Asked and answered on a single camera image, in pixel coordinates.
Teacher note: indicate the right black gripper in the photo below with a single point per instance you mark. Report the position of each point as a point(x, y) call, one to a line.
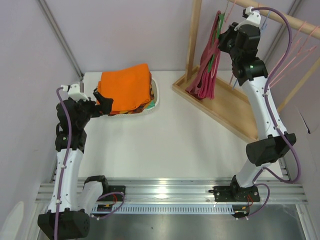
point(225, 39)

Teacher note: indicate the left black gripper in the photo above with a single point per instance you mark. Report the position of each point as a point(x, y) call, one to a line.
point(94, 105)

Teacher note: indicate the pink trousers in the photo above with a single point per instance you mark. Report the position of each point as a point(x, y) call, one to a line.
point(206, 86)

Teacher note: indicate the pink wire hanger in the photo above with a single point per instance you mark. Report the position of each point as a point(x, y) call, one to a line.
point(287, 70)
point(302, 47)
point(296, 43)
point(227, 15)

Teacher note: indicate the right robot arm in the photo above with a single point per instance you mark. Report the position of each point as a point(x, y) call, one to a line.
point(241, 41)

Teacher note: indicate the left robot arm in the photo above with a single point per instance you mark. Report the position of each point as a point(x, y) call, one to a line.
point(68, 214)

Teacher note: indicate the green plastic hanger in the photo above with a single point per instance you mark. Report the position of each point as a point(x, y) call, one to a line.
point(214, 60)

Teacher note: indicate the maroon tank top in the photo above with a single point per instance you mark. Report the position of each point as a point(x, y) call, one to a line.
point(193, 89)

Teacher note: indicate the orange folded cloth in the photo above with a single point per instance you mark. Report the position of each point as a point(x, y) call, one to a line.
point(134, 70)

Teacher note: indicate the white laundry basket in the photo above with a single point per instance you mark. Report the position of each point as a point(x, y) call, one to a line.
point(150, 107)

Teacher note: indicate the wooden clothes rack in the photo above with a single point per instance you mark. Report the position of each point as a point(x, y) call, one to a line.
point(231, 108)

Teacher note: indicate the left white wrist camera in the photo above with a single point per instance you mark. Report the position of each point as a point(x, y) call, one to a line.
point(75, 91)

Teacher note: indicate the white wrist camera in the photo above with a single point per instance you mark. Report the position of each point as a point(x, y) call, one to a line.
point(252, 17)
point(75, 91)

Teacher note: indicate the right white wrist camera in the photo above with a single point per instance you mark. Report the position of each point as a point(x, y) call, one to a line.
point(252, 17)

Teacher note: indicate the blue wire hanger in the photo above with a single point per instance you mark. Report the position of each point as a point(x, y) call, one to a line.
point(265, 23)

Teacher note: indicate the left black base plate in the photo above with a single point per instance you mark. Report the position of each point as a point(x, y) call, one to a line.
point(114, 193)

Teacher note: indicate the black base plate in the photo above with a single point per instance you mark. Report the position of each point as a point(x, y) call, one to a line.
point(114, 193)
point(235, 194)

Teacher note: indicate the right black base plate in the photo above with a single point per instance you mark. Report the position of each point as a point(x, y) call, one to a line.
point(235, 194)

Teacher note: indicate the aluminium mounting rail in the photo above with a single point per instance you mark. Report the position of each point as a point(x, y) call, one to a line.
point(196, 191)

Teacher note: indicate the white slotted cable duct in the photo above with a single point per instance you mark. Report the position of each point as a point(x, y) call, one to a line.
point(169, 209)

